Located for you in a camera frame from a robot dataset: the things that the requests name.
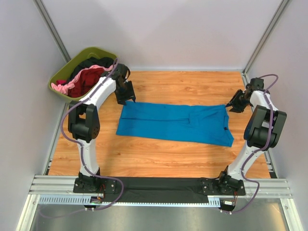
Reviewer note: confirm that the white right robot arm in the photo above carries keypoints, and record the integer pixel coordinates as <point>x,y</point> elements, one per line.
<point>262,132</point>

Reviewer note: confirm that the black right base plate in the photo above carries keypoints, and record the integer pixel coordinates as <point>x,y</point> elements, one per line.
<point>230,187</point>

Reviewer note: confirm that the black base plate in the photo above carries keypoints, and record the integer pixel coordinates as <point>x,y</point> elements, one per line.
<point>96,185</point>
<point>230,187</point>

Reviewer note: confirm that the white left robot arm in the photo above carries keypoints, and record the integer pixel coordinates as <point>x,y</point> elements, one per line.
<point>84,124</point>

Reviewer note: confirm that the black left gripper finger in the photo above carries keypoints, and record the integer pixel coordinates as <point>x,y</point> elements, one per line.
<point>122,102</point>
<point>133,98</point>

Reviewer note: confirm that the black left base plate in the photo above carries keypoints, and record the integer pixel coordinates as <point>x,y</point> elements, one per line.
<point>96,185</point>

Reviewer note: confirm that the right aluminium frame post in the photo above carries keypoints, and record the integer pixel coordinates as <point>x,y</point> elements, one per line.
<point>266,35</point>

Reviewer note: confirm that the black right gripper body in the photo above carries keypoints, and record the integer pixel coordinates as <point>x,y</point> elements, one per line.
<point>238,101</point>

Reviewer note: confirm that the aluminium front frame beam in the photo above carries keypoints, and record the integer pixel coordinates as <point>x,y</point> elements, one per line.
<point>262,188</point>

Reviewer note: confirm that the blue t shirt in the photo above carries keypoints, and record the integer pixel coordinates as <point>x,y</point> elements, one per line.
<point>202,124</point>

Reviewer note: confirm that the pink garment in bin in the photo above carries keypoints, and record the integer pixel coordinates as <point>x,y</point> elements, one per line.
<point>72,83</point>

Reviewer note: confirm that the aluminium frame post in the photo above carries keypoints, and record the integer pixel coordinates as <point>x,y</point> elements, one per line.
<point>266,35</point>
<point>52,28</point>

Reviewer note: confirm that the left aluminium frame post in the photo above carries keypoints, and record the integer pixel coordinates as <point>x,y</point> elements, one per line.
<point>52,28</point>

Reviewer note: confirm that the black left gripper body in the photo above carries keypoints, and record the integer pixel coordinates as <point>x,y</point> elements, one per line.
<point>125,92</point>

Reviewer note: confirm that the green plastic laundry bin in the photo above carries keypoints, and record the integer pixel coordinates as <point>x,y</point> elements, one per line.
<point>79,86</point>

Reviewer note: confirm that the dark red garment in bin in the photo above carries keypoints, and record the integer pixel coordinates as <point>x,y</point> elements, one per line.
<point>85,81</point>

